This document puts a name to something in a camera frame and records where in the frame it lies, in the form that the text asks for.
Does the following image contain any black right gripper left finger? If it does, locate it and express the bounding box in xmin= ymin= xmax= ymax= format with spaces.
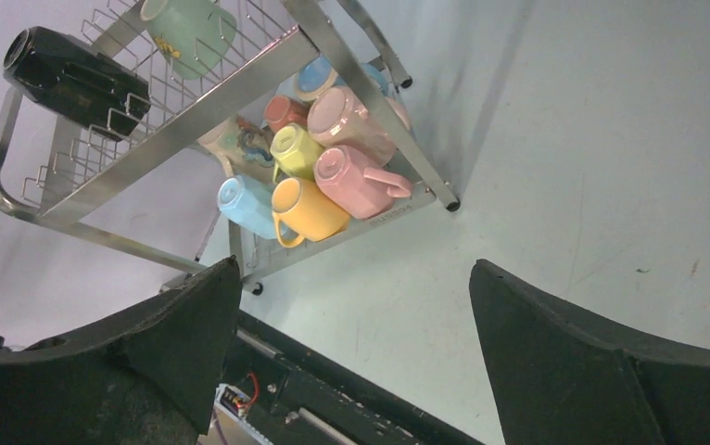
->
xmin=0 ymin=257 xmax=242 ymax=444

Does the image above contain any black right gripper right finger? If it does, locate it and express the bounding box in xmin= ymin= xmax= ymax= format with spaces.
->
xmin=469 ymin=260 xmax=710 ymax=444

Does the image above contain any yellow mug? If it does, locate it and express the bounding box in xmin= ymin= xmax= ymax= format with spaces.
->
xmin=271 ymin=177 xmax=350 ymax=248

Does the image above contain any black mug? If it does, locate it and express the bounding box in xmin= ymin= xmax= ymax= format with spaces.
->
xmin=3 ymin=26 xmax=151 ymax=142

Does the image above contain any mint green mug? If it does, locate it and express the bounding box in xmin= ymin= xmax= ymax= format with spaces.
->
xmin=140 ymin=0 xmax=237 ymax=81

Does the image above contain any steel two-tier dish rack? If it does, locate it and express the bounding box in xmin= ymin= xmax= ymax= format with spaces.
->
xmin=0 ymin=1 xmax=460 ymax=295

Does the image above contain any light blue mug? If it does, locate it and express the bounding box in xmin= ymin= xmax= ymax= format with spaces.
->
xmin=216 ymin=174 xmax=277 ymax=240

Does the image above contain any cream decorated mug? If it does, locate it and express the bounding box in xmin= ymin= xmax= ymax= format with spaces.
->
xmin=197 ymin=115 xmax=274 ymax=184

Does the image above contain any yellow-green mug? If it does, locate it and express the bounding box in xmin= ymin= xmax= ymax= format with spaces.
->
xmin=270 ymin=123 xmax=325 ymax=184

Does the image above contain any pink faceted mug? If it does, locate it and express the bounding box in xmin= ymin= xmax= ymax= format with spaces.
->
xmin=313 ymin=145 xmax=413 ymax=220

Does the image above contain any orange-red cup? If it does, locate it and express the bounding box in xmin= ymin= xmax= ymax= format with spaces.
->
xmin=263 ymin=95 xmax=309 ymax=134

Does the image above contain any large pink mug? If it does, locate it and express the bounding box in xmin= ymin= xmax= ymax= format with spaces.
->
xmin=307 ymin=86 xmax=398 ymax=166

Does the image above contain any blue-rimmed cup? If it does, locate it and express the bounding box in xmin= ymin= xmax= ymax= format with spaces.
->
xmin=294 ymin=57 xmax=389 ymax=104

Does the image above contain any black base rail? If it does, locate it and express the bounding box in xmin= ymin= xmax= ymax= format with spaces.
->
xmin=210 ymin=311 xmax=476 ymax=444

